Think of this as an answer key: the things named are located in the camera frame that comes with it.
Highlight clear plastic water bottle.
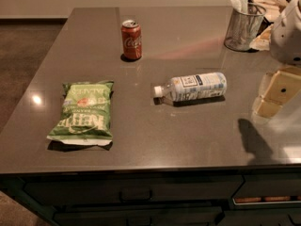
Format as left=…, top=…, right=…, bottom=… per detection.
left=153, top=73, right=228, bottom=102

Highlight metal mesh cup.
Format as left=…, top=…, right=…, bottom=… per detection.
left=224, top=3, right=266, bottom=52

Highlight dark cabinet drawer upper left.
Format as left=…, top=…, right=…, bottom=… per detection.
left=24, top=176, right=243, bottom=205

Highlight red coke can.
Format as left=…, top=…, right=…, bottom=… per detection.
left=121, top=20, right=142, bottom=60

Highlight wooden tray rack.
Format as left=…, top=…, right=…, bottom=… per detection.
left=250, top=0, right=291, bottom=51

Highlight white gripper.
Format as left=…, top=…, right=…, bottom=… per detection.
left=252, top=0, right=301, bottom=119

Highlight green chip bag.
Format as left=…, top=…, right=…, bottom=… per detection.
left=47, top=81, right=114, bottom=146

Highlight dark cabinet drawer lower left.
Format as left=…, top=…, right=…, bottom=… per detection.
left=54, top=207, right=222, bottom=226

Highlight white napkins in cup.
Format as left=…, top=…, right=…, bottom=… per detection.
left=230, top=0, right=248, bottom=13

